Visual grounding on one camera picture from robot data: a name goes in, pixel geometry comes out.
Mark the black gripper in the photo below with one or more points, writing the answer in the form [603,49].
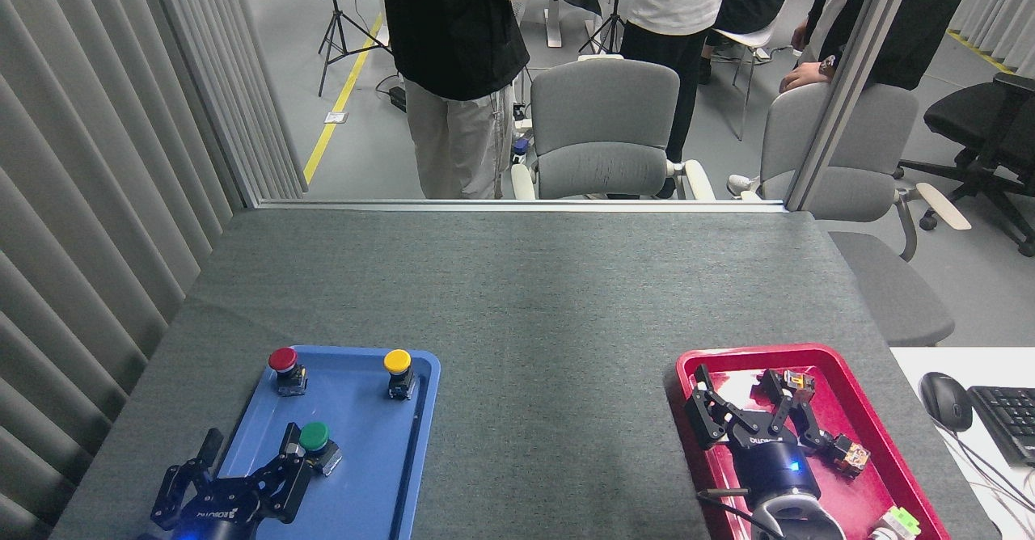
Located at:
[776,467]
[214,516]

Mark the green push button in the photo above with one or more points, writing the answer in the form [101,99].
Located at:
[315,436]

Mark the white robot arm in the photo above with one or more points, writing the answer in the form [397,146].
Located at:
[817,524]

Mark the red push button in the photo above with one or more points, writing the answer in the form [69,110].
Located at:
[283,360]

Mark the yellow push button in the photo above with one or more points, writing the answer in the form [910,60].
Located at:
[397,360]

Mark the person's hand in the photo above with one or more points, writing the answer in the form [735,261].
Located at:
[804,78]

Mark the blue plastic tray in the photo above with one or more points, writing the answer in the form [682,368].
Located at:
[364,459]

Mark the red plastic tray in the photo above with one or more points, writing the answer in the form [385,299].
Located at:
[881,475]

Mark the black computer mouse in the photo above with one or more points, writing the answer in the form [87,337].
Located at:
[944,401]

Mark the white desk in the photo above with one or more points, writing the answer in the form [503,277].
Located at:
[1003,362]

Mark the black keyboard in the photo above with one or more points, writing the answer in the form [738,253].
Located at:
[1011,423]

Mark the grey office chair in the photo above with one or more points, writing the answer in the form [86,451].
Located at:
[873,160]
[602,120]

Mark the grey pleated curtain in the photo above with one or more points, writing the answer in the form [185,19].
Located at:
[81,160]
[1003,6]

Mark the black office chair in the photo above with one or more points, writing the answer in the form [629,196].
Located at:
[978,120]

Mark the metal floor plate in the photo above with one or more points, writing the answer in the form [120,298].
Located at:
[335,117]

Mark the white plastic chair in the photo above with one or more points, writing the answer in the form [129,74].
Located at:
[788,14]

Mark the black power strip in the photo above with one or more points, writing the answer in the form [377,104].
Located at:
[397,98]

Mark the black tripod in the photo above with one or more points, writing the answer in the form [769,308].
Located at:
[335,23]
[614,6]

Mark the white stand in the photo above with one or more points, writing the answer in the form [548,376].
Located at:
[553,14]

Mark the black switch with orange block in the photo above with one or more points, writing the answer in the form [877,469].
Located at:
[800,384]
[849,455]

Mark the white switch with green block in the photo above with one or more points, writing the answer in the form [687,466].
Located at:
[896,524]

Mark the silver table rail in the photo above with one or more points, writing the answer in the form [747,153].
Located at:
[517,205]

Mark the silver slanted post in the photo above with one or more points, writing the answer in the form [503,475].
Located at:
[857,79]

